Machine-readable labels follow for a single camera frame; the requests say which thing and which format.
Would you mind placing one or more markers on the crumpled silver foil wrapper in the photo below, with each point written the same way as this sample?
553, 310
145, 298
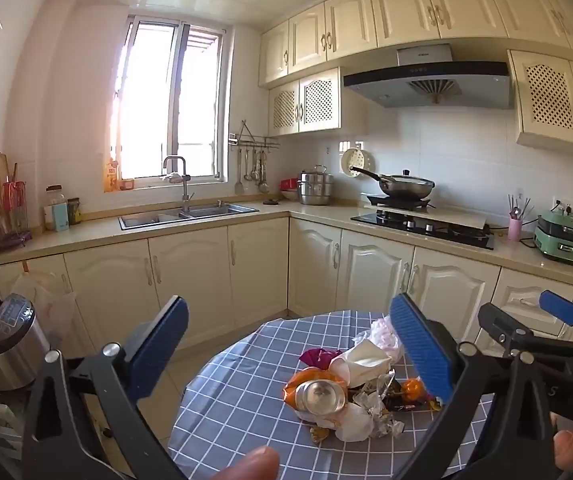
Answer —
374, 390

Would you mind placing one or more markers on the orange window ornament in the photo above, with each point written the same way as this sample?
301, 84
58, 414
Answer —
111, 175

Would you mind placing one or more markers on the small dark jar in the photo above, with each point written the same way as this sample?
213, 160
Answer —
74, 211

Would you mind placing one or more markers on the stainless steel steamer pot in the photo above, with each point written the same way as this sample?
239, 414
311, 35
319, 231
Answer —
315, 187

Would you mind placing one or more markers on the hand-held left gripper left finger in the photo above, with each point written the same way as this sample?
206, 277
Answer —
164, 332

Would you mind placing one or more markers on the cream lower cabinets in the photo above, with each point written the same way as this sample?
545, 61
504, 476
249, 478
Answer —
191, 280

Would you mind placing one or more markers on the hanging metal spatula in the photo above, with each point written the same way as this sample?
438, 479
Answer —
239, 185

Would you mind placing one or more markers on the silver metal can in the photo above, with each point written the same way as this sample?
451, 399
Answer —
322, 397

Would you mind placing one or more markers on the round table checkered cloth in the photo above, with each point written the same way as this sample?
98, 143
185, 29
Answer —
246, 385

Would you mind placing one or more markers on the steel kitchen faucet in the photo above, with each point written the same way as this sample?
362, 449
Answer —
185, 195

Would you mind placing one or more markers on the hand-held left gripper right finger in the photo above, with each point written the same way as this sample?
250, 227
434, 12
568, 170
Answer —
421, 350

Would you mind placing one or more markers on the white round steaming plate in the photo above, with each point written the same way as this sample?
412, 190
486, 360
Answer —
356, 162

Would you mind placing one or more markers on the red utensil rack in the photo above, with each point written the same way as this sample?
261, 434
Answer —
14, 200

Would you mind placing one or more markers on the crumpled clear plastic bag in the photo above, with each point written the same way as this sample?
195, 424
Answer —
384, 335

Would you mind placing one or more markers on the plastic jar with label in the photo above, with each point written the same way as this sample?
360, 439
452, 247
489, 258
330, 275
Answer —
55, 195

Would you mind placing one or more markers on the light blue box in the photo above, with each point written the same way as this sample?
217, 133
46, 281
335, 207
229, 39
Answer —
60, 217

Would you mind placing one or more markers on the cream cabinets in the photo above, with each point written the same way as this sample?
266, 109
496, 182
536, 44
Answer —
406, 10
191, 280

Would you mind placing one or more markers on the cream upper cabinets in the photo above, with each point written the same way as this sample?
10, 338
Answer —
406, 10

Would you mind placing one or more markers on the person's right hand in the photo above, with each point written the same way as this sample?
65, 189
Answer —
566, 450

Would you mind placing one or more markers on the black glass gas stove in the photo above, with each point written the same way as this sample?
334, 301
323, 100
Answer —
416, 227

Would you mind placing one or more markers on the white wall socket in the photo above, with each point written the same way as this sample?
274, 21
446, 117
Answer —
563, 206

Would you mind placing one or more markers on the person's left hand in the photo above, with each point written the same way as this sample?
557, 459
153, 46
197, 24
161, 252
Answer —
249, 467

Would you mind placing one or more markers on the green electric cooker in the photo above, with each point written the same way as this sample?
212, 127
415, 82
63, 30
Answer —
558, 240

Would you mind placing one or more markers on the crumpled white tissue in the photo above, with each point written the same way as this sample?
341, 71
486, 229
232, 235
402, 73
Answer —
352, 422

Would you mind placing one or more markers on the stainless steel rice cooker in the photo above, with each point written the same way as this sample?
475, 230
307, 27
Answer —
11, 345

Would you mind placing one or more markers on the white paper bag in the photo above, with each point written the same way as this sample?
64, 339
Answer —
361, 362

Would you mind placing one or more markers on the stainless steel double sink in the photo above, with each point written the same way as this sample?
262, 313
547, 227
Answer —
216, 211

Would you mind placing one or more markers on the orange snack wrapper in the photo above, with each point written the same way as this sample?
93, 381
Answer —
297, 377

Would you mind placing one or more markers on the metal utensil rail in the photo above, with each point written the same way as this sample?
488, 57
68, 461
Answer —
251, 139

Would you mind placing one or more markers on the sliding glass window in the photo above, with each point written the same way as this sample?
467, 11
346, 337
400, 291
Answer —
196, 110

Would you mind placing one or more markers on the hanging translucent plastic bag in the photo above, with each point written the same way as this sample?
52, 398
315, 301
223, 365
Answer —
41, 300

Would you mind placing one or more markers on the dark candy wrapper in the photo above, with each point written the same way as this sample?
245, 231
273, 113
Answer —
401, 405

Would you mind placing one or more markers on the grey range hood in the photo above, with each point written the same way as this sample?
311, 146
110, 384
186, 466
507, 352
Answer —
416, 77

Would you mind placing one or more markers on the cream lattice door cabinet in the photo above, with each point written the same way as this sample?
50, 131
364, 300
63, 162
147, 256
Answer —
556, 100
306, 102

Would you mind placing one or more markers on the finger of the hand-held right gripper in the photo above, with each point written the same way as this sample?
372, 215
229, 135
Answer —
496, 320
561, 307

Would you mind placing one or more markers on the magenta foil wrapper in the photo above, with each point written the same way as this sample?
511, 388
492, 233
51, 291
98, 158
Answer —
316, 357

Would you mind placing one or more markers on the hanging metal ladle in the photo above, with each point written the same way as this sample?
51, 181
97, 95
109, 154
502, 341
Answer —
264, 185

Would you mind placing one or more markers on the pink utensil holder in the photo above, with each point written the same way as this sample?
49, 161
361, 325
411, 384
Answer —
515, 230

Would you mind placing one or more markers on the red lidded container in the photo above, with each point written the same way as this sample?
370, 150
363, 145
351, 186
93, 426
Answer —
289, 185

